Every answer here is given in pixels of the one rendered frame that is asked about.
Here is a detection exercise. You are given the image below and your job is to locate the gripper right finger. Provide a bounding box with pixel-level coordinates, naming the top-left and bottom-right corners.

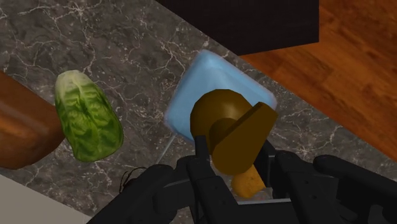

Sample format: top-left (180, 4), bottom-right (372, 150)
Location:
top-left (253, 139), bottom-right (397, 224)

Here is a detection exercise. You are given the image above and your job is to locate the brown wooden bowl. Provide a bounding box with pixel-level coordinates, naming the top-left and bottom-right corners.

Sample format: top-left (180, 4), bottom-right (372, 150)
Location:
top-left (0, 71), bottom-right (66, 170)

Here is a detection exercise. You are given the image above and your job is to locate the small orange potato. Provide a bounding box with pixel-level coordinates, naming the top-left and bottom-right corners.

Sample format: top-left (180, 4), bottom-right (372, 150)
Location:
top-left (230, 164), bottom-right (267, 199)

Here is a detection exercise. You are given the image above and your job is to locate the light blue square container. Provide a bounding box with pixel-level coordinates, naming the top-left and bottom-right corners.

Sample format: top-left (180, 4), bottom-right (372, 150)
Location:
top-left (164, 48), bottom-right (278, 143)

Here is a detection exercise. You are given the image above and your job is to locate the green lettuce head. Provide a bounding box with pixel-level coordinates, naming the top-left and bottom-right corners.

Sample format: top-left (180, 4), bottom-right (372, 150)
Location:
top-left (54, 69), bottom-right (125, 163)

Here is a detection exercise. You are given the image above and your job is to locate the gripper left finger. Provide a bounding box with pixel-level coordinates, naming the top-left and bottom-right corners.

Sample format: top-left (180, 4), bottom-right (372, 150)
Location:
top-left (87, 135), bottom-right (240, 224)

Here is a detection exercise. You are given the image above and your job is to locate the brown wooden tool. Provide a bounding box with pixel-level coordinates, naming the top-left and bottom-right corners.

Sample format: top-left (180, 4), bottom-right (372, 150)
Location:
top-left (190, 88), bottom-right (279, 176)

